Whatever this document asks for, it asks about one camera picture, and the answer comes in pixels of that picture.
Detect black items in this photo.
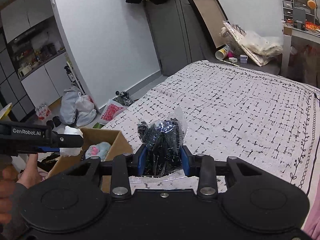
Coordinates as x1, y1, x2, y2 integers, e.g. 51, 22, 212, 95
137, 107, 188, 177

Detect grey pink mouse plush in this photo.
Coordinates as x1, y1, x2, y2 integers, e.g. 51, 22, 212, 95
85, 142, 111, 160

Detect white soft cube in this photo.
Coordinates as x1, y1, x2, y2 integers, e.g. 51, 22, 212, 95
59, 126, 84, 157

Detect person's left hand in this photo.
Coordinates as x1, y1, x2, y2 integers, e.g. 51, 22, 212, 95
0, 164, 18, 224

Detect open cardboard box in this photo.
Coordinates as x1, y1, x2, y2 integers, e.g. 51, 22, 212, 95
48, 128, 133, 178

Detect red snack package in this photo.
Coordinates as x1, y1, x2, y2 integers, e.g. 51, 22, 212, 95
35, 103, 51, 121

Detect person's bare foot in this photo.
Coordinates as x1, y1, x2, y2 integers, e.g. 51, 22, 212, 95
17, 154, 42, 189

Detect red white shopping bag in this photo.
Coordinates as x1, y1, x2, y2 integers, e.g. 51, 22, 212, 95
99, 99, 127, 124

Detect black shoes on floor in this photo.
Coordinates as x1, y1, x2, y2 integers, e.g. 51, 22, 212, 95
114, 91, 134, 107

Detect grey plastic bag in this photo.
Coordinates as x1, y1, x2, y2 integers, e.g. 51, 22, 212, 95
60, 86, 81, 125

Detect white black patterned bedspread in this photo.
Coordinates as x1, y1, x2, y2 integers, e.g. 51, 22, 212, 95
105, 61, 319, 198

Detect grey white cabinet unit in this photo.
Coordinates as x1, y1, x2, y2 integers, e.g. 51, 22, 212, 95
1, 0, 78, 121

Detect white plastic bag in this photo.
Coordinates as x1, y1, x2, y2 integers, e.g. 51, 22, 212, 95
75, 92, 97, 127

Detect paper cup on floor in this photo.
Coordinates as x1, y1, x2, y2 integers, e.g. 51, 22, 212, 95
215, 44, 233, 60

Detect dark grey door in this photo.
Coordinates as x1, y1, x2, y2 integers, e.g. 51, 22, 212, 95
144, 0, 207, 76

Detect clear bag with fabric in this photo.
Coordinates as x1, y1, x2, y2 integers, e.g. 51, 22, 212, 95
220, 20, 284, 67

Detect pink bed sheet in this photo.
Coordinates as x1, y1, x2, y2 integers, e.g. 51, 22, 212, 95
303, 169, 319, 240

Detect white desk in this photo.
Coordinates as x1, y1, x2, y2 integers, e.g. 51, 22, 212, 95
276, 0, 320, 83

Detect leaning picture frame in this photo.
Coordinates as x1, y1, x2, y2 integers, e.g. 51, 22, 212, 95
188, 0, 229, 49

